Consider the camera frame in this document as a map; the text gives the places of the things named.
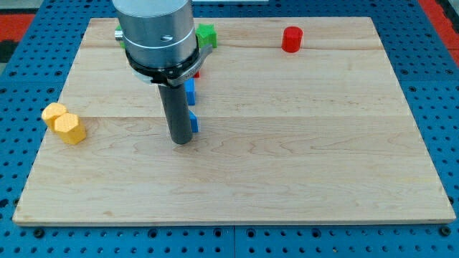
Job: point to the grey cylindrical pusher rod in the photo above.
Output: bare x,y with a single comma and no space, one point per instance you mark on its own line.
176,109

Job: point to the yellow hexagon block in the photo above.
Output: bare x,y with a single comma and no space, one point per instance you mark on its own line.
70,129

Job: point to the green block behind arm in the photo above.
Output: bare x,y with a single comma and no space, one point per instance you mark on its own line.
118,34

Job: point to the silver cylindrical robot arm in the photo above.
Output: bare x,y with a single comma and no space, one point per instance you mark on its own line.
162,46

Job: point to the blue triangle block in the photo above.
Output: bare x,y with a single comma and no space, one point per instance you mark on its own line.
194,122

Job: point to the blue cube block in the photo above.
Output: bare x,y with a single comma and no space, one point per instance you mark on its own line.
190,91

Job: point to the green star block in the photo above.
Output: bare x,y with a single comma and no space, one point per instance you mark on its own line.
206,34

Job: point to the yellow rounded block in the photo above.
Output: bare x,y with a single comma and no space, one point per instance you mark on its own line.
51,113

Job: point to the light wooden board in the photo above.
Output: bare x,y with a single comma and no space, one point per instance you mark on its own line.
323,135

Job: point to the red cylinder block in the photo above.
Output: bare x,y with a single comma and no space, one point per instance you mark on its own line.
292,38

